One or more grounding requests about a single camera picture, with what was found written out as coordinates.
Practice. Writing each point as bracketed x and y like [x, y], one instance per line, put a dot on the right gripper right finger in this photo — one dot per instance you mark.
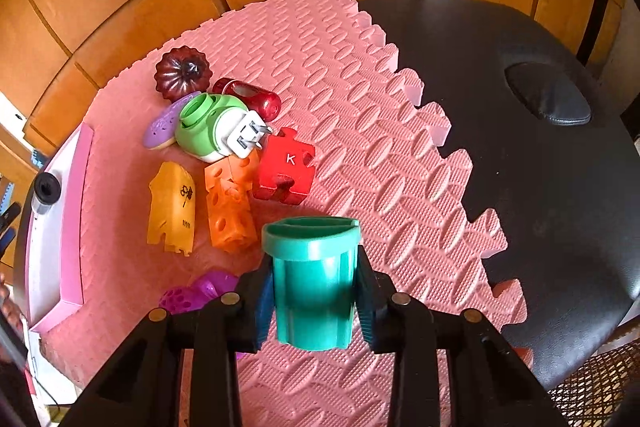
[489, 384]

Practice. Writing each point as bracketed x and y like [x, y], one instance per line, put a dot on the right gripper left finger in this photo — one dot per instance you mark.
[140, 384]

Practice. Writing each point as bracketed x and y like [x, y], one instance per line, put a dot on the magenta perforated strainer cup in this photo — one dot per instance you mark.
[207, 287]

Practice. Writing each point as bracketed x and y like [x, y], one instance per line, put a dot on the orange cube block toy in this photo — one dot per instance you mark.
[228, 184]

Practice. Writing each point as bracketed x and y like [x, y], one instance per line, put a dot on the yellow plastic piece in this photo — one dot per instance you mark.
[172, 211]

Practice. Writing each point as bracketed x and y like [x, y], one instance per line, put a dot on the teal plastic cylinder cup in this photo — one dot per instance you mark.
[314, 262]

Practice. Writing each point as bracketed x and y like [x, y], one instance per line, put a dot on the clear jar black lid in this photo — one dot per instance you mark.
[46, 191]

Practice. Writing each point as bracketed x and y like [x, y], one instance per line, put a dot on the red puzzle piece block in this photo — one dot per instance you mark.
[285, 172]

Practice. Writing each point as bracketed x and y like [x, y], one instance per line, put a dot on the purple oval perforated case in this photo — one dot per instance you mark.
[161, 132]

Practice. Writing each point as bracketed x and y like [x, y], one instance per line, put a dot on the green white plug device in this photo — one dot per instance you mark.
[214, 126]

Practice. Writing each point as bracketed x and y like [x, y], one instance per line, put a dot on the red glossy cylinder bottle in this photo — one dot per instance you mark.
[265, 103]

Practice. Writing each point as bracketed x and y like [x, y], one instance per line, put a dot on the dark brown mushroom brush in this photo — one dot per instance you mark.
[182, 71]

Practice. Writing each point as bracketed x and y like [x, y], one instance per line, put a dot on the pink white cardboard tray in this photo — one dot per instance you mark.
[53, 285]

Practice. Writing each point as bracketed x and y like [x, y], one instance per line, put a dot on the black padded massage table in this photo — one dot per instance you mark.
[567, 197]

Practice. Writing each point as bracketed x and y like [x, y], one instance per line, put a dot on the pink foam puzzle mat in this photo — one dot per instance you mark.
[377, 161]

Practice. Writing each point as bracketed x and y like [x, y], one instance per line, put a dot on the black face hole cushion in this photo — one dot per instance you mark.
[548, 94]

